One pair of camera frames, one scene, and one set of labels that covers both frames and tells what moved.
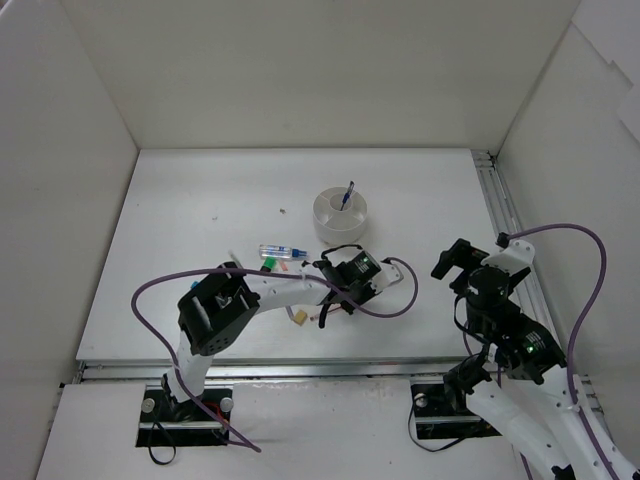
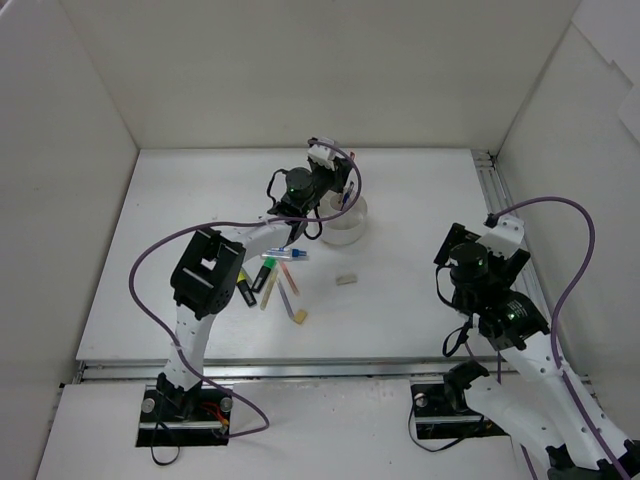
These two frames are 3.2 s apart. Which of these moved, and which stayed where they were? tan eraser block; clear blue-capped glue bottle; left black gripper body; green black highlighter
Moved: left black gripper body
Stayed: green black highlighter; clear blue-capped glue bottle; tan eraser block
